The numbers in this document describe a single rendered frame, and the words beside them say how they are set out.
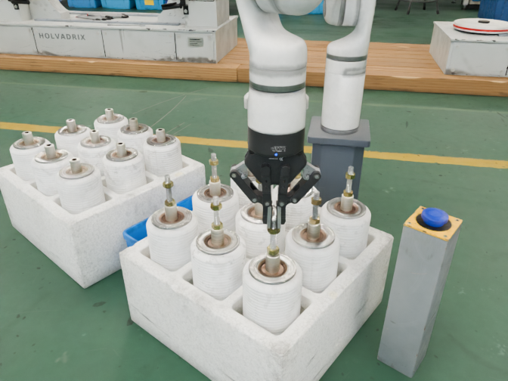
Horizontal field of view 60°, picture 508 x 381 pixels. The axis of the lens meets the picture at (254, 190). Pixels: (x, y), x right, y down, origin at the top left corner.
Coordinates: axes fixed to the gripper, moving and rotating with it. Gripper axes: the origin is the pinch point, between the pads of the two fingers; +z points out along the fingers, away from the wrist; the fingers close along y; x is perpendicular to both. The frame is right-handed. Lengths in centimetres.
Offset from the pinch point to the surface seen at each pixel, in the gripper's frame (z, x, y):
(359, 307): 27.5, 9.9, 17.3
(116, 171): 12, 37, -37
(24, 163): 14, 43, -62
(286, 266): 10.0, 0.5, 2.2
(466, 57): 19, 182, 101
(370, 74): 28, 183, 53
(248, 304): 15.0, -2.8, -3.8
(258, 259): 10.0, 2.0, -2.2
